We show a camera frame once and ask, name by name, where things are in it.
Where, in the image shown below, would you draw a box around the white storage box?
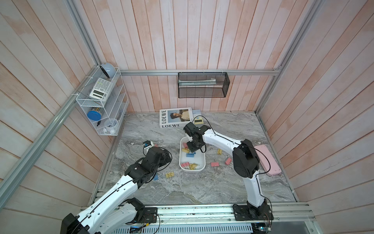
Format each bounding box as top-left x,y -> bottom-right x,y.
179,136 -> 206,173

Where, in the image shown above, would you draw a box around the pink binder clip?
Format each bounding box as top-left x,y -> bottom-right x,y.
211,162 -> 220,167
225,158 -> 232,165

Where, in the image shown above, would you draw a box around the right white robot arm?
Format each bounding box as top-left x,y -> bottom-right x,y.
184,122 -> 267,208

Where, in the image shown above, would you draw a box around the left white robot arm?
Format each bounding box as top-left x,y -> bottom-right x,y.
60,146 -> 172,234

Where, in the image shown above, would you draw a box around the yellow blue calculator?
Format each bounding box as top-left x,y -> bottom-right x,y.
192,110 -> 204,125

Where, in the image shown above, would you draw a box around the white LOEWE book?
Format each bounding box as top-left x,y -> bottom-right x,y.
159,107 -> 193,128

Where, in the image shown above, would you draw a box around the papers in mesh basket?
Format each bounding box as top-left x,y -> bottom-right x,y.
178,79 -> 217,86

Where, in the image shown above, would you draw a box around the blue lid container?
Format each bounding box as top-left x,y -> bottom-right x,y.
87,107 -> 103,121

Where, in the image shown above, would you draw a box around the white calculator on shelf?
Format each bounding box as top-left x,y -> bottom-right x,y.
89,78 -> 114,102

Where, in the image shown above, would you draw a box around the black mesh wall basket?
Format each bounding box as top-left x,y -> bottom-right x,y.
177,72 -> 230,98

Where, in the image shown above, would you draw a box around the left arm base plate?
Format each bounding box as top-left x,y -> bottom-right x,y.
126,207 -> 158,225

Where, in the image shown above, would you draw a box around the white wire shelf rack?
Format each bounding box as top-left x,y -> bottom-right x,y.
76,67 -> 130,136

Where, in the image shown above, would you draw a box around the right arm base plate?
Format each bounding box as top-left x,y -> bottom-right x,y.
232,200 -> 274,221

